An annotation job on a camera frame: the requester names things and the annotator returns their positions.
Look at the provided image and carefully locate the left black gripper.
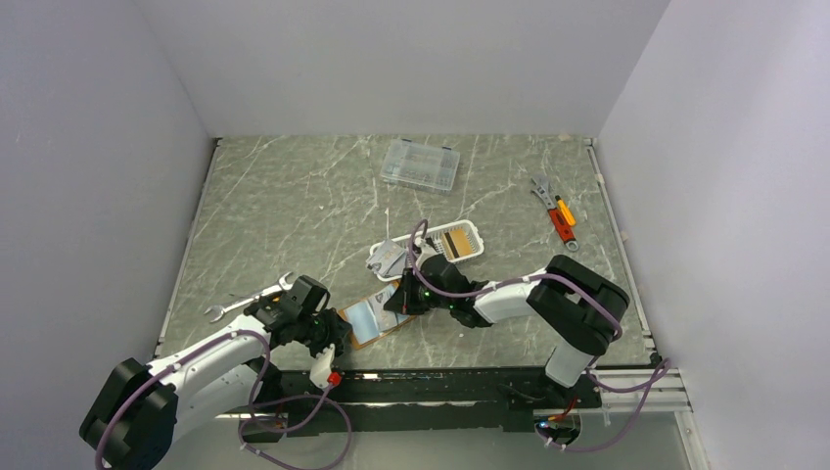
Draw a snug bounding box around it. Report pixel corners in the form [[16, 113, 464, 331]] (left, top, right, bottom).
[[295, 307, 350, 365]]

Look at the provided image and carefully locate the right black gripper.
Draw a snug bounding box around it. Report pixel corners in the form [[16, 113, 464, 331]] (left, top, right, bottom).
[[385, 268, 454, 315]]

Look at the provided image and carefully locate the silver VIP card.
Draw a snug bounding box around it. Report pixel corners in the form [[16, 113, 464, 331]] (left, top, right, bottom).
[[367, 285, 400, 331]]

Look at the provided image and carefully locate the white plastic basket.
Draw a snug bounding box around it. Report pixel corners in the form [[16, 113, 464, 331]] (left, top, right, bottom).
[[365, 219, 484, 282]]

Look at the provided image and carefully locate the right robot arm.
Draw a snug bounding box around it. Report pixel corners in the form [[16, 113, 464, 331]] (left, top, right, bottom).
[[384, 255, 630, 406]]

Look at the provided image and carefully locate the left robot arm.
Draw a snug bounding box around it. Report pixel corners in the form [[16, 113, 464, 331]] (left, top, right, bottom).
[[79, 276, 351, 469]]

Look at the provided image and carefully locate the gold cards stack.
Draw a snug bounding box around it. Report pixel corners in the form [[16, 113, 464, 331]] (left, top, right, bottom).
[[441, 228, 475, 259]]

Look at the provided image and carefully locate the clear plastic organizer box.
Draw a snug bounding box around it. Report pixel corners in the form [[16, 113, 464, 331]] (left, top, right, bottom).
[[380, 139, 461, 195]]

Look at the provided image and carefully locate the red adjustable wrench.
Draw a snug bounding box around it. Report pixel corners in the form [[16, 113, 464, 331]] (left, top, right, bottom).
[[530, 175, 579, 252]]

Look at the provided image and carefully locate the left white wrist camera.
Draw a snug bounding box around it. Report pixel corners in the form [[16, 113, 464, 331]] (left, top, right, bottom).
[[308, 344, 343, 390]]

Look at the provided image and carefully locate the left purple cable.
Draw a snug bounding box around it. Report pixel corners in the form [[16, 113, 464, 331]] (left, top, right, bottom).
[[94, 329, 354, 470]]

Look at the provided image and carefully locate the purple cable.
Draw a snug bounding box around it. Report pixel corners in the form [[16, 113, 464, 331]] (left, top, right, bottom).
[[94, 329, 354, 470], [405, 218, 671, 454]]

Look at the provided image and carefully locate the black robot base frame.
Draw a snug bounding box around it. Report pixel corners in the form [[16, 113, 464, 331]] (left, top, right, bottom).
[[216, 366, 604, 445]]

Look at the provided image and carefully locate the yellow black handled wrench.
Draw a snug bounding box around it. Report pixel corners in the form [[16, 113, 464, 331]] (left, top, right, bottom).
[[204, 271, 294, 323]]

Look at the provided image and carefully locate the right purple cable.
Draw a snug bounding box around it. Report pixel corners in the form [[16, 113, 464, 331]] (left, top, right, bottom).
[[405, 218, 671, 454]]

